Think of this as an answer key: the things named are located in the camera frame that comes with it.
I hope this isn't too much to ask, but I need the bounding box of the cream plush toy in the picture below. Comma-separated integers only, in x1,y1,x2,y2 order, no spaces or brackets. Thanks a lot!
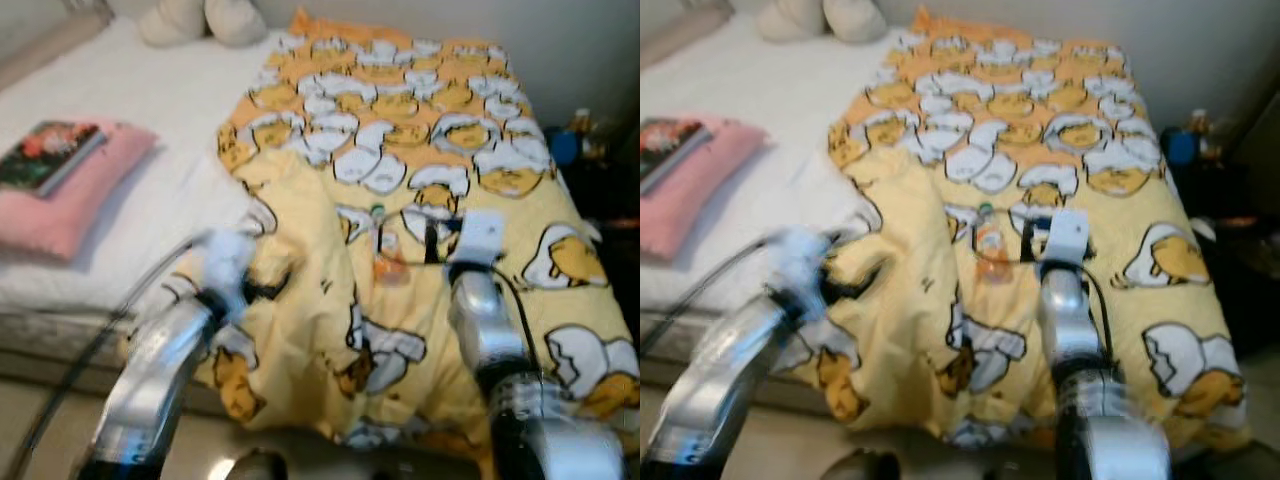
205,0,269,48
755,0,827,43
137,0,209,48
823,0,889,44

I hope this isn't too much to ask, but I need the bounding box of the clear plastic drink bottle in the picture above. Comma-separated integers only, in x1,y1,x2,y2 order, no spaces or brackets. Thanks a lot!
368,203,411,287
972,203,1012,285

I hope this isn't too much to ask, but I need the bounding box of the grey bed base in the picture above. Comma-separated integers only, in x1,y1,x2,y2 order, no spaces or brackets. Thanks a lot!
0,305,206,403
640,305,801,401

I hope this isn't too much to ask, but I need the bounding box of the flower-cover book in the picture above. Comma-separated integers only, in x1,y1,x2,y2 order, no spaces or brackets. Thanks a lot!
0,120,109,198
640,117,717,196

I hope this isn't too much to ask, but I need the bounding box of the grey robot foot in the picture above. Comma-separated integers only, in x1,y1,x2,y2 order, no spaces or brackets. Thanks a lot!
820,450,901,480
225,450,291,480

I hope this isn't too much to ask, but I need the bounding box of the pink pillow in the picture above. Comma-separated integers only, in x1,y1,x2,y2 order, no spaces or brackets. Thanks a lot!
0,118,161,263
640,115,771,264

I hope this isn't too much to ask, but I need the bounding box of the beige padded headboard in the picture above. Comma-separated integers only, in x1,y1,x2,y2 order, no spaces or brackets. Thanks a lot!
0,5,116,93
640,5,737,73

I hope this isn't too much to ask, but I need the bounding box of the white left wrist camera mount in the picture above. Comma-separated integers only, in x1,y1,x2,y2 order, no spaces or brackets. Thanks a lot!
775,228,837,301
195,228,259,301

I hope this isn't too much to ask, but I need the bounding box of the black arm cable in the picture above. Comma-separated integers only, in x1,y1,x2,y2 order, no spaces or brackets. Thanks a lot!
640,240,783,358
490,265,547,373
0,235,203,480
1085,265,1118,363

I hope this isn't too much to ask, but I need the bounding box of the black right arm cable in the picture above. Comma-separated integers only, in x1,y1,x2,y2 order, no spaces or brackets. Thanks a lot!
490,265,547,373
1085,265,1118,363

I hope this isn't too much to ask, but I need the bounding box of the black nightstand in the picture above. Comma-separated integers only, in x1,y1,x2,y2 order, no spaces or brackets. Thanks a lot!
1165,120,1280,353
545,125,641,333

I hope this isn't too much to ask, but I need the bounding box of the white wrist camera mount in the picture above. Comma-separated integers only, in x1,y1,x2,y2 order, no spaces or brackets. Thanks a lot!
452,210,506,269
1040,208,1091,267
195,228,259,301
775,228,837,301

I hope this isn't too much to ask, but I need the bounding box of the white mattress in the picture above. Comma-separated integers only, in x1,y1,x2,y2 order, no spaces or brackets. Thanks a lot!
640,12,903,323
0,15,293,323

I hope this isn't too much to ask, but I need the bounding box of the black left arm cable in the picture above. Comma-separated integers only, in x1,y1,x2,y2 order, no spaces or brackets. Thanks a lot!
640,240,783,358
0,235,203,480

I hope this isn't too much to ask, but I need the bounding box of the yellow egg-print duvet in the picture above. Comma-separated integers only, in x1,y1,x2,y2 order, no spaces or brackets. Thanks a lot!
190,8,641,473
790,5,1253,453

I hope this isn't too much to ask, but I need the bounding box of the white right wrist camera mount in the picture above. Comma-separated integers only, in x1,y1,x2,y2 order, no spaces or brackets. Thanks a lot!
1040,208,1091,267
452,210,506,269

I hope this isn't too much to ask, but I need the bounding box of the blue round container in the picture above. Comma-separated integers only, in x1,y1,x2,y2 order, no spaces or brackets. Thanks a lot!
548,125,583,167
1165,125,1201,167

